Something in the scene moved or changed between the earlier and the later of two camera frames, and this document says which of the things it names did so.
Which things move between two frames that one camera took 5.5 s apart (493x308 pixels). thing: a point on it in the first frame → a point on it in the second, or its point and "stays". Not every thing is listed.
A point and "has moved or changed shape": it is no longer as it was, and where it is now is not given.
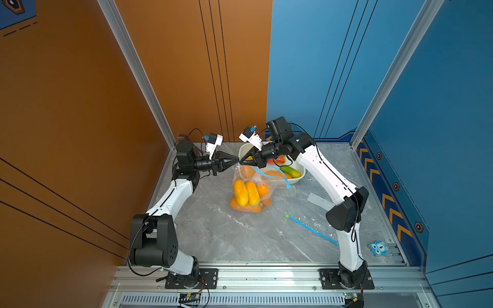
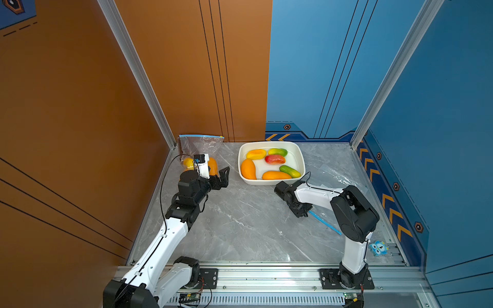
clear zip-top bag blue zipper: x=253 y=187 has moved or changed shape
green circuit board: x=196 y=296 stays
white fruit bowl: x=290 y=172 stays
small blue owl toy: x=379 y=248 stays
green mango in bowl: x=290 y=172 stays
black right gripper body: x=272 y=150 → x=298 y=210
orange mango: x=263 y=193 has moved or changed shape
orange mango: x=274 y=174 → x=248 y=169
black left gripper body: x=201 y=164 → x=214 y=185
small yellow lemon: x=241 y=193 has moved or changed shape
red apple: x=280 y=160 stays
